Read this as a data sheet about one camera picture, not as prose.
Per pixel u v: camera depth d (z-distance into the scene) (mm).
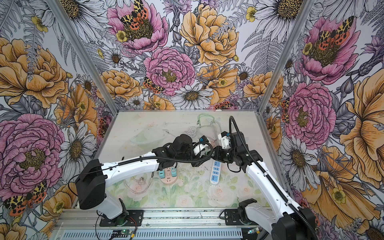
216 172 871
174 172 826
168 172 866
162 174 816
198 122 1154
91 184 430
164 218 760
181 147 604
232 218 737
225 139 731
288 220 394
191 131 1056
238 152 598
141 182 833
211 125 1116
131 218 731
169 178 849
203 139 661
